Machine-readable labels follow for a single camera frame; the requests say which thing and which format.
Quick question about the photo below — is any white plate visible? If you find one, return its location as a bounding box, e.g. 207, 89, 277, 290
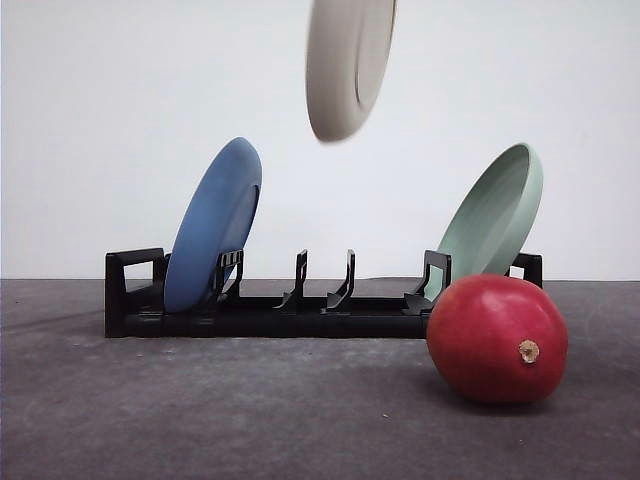
305, 0, 396, 143

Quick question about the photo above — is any green plate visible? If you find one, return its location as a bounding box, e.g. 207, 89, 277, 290
427, 143, 544, 301

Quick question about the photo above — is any black plate rack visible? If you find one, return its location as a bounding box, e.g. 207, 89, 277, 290
105, 248, 543, 339

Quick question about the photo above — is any blue plate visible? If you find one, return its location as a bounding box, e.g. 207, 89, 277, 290
164, 137, 263, 313

